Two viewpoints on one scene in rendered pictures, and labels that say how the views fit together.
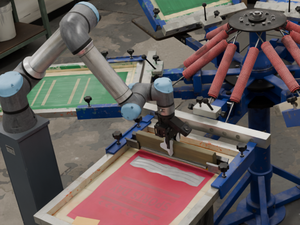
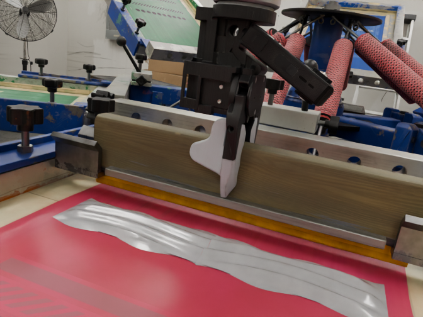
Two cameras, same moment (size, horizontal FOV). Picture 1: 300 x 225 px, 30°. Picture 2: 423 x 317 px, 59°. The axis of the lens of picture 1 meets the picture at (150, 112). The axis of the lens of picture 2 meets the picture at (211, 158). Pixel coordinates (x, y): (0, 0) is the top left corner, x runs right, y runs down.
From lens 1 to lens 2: 209 cm
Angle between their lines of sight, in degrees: 24
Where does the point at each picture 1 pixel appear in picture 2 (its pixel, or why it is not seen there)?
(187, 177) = (314, 280)
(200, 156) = (362, 194)
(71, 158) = not seen: outside the picture
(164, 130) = (226, 78)
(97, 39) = not seen: hidden behind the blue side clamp
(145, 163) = (119, 219)
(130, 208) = not seen: outside the picture
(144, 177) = (116, 270)
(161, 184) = (208, 307)
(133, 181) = (56, 289)
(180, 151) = (270, 175)
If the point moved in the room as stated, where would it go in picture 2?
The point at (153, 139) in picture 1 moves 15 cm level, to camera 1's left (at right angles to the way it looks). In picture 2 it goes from (162, 136) to (29, 130)
